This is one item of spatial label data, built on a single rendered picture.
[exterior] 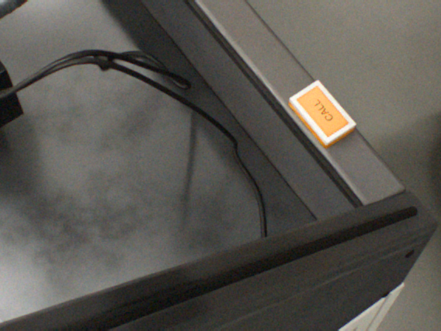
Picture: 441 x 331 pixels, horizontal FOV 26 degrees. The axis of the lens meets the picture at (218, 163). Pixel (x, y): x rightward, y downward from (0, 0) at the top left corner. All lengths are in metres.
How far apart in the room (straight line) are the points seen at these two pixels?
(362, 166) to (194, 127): 0.20
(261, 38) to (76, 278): 0.27
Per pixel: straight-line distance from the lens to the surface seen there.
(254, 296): 0.55
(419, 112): 1.89
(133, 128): 0.91
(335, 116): 0.78
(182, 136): 0.91
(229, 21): 0.83
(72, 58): 0.73
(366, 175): 0.77
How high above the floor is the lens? 1.65
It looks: 66 degrees down
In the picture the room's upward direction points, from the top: 1 degrees clockwise
